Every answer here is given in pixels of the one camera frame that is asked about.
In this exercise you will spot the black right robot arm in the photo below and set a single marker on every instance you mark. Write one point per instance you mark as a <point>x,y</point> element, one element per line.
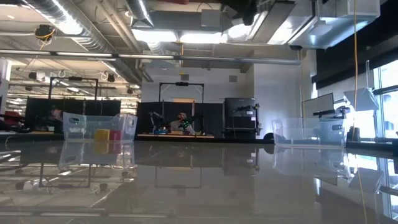
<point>250,14</point>

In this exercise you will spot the distant wooden table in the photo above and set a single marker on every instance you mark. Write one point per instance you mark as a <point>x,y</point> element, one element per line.
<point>146,136</point>

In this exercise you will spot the large spiral duct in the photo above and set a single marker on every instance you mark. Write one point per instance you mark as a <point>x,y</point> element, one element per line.
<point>77,28</point>

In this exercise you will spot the person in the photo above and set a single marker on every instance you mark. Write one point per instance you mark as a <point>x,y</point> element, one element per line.
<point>182,123</point>
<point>56,114</point>

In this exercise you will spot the black equipment cart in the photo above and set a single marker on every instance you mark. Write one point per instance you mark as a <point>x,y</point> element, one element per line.
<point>239,115</point>

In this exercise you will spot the black ceiling spotlight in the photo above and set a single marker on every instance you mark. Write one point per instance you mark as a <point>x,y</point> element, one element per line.
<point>111,77</point>
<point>130,91</point>
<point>32,75</point>

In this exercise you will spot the black round object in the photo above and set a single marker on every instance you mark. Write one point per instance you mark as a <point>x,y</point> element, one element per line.
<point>268,137</point>

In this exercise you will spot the computer monitor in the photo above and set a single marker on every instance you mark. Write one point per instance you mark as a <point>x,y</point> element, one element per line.
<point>317,105</point>

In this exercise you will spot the wall vent grille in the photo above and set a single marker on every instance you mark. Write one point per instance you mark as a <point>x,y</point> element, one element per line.
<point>185,77</point>
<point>233,78</point>

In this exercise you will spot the black partition panel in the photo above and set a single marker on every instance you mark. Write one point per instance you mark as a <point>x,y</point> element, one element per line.
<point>211,118</point>
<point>37,109</point>

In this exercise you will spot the red container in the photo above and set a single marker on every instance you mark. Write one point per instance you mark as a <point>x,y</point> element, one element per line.
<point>14,115</point>

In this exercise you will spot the red wooden cube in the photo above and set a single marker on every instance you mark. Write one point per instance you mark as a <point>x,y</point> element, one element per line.
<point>115,135</point>

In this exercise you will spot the black gantry frame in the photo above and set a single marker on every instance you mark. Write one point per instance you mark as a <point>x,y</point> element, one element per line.
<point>182,84</point>

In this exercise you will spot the clear plastic bin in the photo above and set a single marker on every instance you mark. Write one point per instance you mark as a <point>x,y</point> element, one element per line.
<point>81,127</point>
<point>298,130</point>

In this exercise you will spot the grey horizontal pipe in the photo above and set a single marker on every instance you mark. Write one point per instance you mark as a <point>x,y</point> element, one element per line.
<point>186,58</point>

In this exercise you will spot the silver round duct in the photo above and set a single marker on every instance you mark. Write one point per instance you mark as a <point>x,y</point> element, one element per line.
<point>140,12</point>

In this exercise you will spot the ceiling light panel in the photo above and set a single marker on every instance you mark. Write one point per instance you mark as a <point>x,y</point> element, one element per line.
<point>154,35</point>
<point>202,37</point>

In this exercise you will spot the white angled panel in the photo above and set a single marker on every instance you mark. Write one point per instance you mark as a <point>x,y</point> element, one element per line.
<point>362,99</point>

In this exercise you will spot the black desk equipment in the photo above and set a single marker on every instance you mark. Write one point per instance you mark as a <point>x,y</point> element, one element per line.
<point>331,112</point>

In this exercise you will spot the grey junction box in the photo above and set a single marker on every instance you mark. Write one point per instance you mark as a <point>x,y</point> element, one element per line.
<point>211,18</point>

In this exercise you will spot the glossy white work board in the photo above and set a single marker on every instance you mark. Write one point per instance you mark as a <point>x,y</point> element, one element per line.
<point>199,186</point>

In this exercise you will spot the yellow wooden cube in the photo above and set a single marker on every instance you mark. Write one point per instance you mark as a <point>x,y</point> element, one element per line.
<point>101,134</point>

